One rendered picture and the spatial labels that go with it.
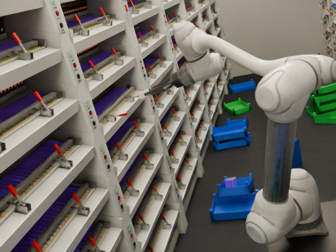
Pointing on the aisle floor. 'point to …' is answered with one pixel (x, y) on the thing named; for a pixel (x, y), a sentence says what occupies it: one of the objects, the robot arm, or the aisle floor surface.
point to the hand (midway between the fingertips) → (145, 93)
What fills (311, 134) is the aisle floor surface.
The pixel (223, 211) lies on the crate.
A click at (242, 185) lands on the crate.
